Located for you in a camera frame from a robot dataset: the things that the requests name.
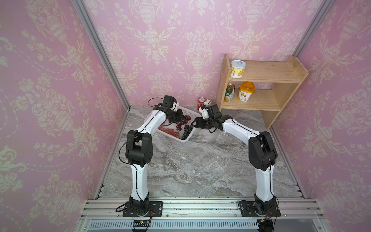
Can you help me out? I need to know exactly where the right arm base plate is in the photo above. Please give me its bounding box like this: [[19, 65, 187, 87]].
[[238, 200, 281, 218]]

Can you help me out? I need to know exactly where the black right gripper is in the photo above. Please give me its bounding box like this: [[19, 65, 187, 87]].
[[191, 117, 215, 129]]

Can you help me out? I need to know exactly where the wooden shelf unit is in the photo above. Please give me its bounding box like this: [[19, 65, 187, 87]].
[[215, 54, 309, 129]]

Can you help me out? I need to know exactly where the green white carton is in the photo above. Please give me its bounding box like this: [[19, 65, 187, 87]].
[[204, 99, 212, 106]]

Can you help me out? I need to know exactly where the dark red grape bunch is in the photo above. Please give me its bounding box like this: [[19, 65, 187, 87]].
[[176, 116, 192, 131]]

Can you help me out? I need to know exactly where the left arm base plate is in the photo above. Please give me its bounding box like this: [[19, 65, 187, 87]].
[[123, 201, 163, 217]]

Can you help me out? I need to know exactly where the green drink can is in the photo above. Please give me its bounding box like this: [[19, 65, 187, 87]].
[[224, 83, 235, 102]]

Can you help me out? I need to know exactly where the red soda can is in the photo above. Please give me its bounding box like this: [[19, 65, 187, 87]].
[[197, 97, 207, 111]]

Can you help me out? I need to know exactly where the aluminium rail frame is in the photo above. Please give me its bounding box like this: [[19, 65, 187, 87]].
[[76, 197, 330, 232]]

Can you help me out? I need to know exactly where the yellow can white lid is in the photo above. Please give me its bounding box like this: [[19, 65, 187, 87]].
[[230, 60, 246, 78]]

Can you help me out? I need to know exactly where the black grape bunch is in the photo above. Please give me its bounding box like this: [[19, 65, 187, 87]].
[[181, 125, 193, 140]]

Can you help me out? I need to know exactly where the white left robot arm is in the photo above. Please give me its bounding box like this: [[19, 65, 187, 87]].
[[125, 104, 183, 216]]

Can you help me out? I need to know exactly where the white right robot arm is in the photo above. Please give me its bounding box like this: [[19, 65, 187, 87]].
[[192, 115, 281, 217]]

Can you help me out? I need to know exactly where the yellow lidded cup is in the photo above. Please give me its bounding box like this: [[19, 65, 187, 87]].
[[238, 82, 255, 102]]

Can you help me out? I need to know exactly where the light red grape bunch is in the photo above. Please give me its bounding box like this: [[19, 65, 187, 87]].
[[159, 126, 180, 138]]

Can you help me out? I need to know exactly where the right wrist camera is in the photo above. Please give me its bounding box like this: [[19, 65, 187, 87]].
[[200, 104, 222, 119]]

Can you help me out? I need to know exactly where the white perforated plastic basket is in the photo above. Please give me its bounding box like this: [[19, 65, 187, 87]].
[[157, 106, 202, 143]]

